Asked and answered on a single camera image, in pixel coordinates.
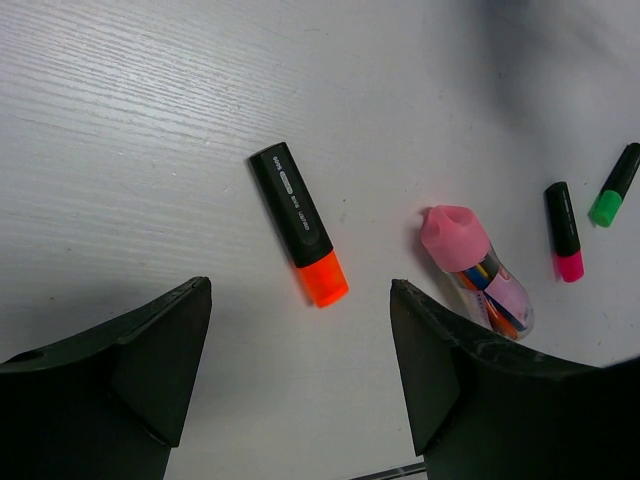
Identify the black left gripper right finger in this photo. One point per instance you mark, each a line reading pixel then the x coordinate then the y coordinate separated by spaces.
pixel 481 406

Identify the green cap highlighter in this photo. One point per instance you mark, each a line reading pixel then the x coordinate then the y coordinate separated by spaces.
pixel 616 186

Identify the pink cap highlighter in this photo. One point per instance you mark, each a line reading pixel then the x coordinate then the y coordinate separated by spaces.
pixel 567 253

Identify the orange cap highlighter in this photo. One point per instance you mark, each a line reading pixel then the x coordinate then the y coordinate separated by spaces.
pixel 299 225

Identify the pink lid marker bottle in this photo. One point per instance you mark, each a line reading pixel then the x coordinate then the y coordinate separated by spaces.
pixel 458 244

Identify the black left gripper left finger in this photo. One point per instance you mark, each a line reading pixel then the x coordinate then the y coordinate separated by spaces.
pixel 110 402

